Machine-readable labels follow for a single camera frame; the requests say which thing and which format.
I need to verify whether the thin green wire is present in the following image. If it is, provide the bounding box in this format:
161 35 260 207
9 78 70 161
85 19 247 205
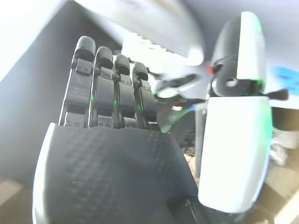
163 107 194 133

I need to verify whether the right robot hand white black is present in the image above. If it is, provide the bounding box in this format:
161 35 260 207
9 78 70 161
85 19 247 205
31 11 290 224

